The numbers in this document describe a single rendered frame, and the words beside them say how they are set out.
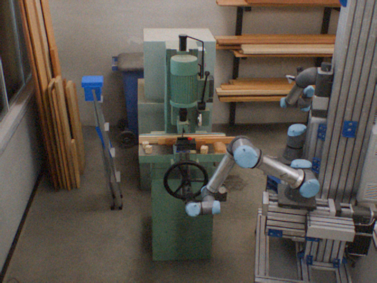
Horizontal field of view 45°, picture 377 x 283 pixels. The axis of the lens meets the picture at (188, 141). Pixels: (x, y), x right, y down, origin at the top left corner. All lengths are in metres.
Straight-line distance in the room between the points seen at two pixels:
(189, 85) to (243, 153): 0.72
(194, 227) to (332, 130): 1.21
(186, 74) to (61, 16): 2.60
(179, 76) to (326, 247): 1.50
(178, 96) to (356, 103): 1.08
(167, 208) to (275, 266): 0.84
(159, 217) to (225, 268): 0.64
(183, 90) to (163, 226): 1.02
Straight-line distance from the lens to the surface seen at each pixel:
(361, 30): 2.61
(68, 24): 5.21
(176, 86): 2.89
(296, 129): 3.12
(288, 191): 2.77
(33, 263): 3.62
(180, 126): 3.01
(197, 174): 3.07
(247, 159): 2.38
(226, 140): 3.15
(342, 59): 2.63
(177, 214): 3.24
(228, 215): 3.97
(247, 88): 5.02
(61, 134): 4.11
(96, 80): 3.59
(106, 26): 5.17
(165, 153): 2.99
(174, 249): 3.43
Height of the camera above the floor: 2.32
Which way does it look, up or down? 27 degrees down
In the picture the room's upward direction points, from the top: 2 degrees clockwise
